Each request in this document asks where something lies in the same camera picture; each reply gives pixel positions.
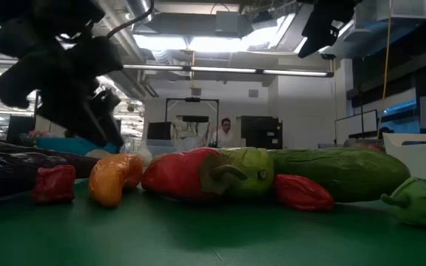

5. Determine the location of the green table mat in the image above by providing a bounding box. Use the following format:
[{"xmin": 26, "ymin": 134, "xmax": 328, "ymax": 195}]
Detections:
[{"xmin": 0, "ymin": 177, "xmax": 426, "ymax": 266}]

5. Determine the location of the silver round ventilation duct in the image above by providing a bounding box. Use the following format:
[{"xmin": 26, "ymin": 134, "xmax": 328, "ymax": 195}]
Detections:
[{"xmin": 126, "ymin": 0, "xmax": 155, "ymax": 23}]

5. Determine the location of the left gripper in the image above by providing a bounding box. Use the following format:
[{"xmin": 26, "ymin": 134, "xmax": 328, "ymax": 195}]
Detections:
[{"xmin": 0, "ymin": 21, "xmax": 125, "ymax": 147}]

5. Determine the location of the grey translucent plastic bin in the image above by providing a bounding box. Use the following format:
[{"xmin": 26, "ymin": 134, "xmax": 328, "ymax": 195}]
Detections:
[{"xmin": 318, "ymin": 137, "xmax": 386, "ymax": 153}]

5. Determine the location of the white plastic bin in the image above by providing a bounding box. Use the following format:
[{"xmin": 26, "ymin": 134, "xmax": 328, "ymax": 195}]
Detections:
[{"xmin": 382, "ymin": 132, "xmax": 426, "ymax": 188}]

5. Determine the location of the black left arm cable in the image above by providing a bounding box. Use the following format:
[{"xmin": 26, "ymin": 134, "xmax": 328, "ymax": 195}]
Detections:
[{"xmin": 105, "ymin": 0, "xmax": 155, "ymax": 39}]

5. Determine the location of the dark green cucumber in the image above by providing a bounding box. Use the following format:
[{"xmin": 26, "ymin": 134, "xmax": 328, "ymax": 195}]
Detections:
[{"xmin": 268, "ymin": 146, "xmax": 411, "ymax": 204}]

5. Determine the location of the grey rectangular ceiling duct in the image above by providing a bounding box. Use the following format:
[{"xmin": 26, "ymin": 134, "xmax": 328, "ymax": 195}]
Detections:
[{"xmin": 131, "ymin": 10, "xmax": 254, "ymax": 38}]

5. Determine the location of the small red pepper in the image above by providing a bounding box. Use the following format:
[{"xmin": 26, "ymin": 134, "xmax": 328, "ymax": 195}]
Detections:
[
  {"xmin": 30, "ymin": 164, "xmax": 77, "ymax": 205},
  {"xmin": 274, "ymin": 174, "xmax": 335, "ymax": 212}
]

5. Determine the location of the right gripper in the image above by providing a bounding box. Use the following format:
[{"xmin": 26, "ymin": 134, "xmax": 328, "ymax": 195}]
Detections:
[{"xmin": 297, "ymin": 0, "xmax": 364, "ymax": 59}]

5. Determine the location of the black monitor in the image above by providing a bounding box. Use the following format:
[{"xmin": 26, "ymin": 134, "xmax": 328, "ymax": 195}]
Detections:
[
  {"xmin": 146, "ymin": 121, "xmax": 172, "ymax": 141},
  {"xmin": 7, "ymin": 115, "xmax": 36, "ymax": 145}
]

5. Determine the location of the blue plastic bin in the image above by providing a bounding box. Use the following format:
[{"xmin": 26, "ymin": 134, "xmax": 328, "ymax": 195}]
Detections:
[{"xmin": 35, "ymin": 136, "xmax": 121, "ymax": 157}]

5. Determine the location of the black gantry frame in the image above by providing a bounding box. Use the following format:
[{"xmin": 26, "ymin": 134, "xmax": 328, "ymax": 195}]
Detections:
[{"xmin": 164, "ymin": 96, "xmax": 220, "ymax": 149}]

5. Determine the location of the white garlic bulb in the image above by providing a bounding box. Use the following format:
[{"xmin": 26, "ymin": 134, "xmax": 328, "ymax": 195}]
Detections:
[
  {"xmin": 84, "ymin": 149, "xmax": 112, "ymax": 160},
  {"xmin": 131, "ymin": 142, "xmax": 154, "ymax": 168}
]

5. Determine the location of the black cabinet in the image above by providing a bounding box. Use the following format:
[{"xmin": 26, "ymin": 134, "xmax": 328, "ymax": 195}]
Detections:
[{"xmin": 240, "ymin": 115, "xmax": 283, "ymax": 150}]

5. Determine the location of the yellow hanging cable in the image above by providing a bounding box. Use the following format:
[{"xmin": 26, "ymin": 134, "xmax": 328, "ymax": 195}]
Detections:
[{"xmin": 376, "ymin": 0, "xmax": 394, "ymax": 130}]

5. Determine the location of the small green pepper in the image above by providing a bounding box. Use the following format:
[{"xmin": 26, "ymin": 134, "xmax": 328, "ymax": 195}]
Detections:
[{"xmin": 380, "ymin": 176, "xmax": 426, "ymax": 231}]

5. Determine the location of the long red pepper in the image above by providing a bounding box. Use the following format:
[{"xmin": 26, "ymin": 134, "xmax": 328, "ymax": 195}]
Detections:
[{"xmin": 141, "ymin": 147, "xmax": 249, "ymax": 203}]

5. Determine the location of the dark purple eggplant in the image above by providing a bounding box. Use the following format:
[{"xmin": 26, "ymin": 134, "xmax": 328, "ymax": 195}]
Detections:
[
  {"xmin": 0, "ymin": 149, "xmax": 69, "ymax": 206},
  {"xmin": 0, "ymin": 139, "xmax": 100, "ymax": 180}
]

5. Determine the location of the person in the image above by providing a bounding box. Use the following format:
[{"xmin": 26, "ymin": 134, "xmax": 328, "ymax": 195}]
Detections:
[{"xmin": 212, "ymin": 117, "xmax": 238, "ymax": 149}]

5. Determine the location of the long orange pepper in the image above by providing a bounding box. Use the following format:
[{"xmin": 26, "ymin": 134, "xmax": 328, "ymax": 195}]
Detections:
[{"xmin": 88, "ymin": 153, "xmax": 146, "ymax": 208}]

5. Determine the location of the long ceiling light strip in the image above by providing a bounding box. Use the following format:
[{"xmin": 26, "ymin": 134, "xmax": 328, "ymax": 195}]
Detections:
[{"xmin": 122, "ymin": 64, "xmax": 335, "ymax": 78}]

